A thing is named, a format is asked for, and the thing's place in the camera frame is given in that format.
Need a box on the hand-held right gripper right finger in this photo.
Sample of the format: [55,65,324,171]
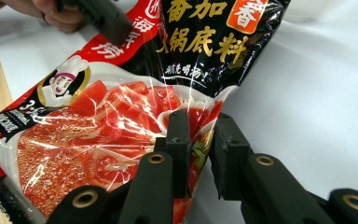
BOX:
[209,112,254,201]

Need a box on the red and black soup-base packet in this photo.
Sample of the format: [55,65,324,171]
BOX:
[0,0,293,224]

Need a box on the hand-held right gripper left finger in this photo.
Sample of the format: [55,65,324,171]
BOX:
[154,109,193,199]

